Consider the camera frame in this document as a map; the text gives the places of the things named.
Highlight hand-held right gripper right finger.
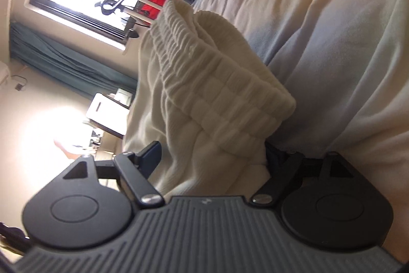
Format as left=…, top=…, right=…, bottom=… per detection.
left=251, top=141, right=355, bottom=205

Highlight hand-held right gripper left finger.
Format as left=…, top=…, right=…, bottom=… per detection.
left=62, top=141, right=165, bottom=206

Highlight cream white pants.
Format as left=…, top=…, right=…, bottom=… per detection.
left=123, top=0, right=296, bottom=195

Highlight chair with white backrest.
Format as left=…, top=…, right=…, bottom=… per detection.
left=85, top=93, right=131, bottom=140

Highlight white dressing desk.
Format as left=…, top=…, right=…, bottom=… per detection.
left=53, top=119, right=116, bottom=161

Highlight narrow teal curtain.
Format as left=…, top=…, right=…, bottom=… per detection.
left=9, top=22, right=139, bottom=98

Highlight pastel bed blanket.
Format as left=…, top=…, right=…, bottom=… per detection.
left=192, top=0, right=409, bottom=229

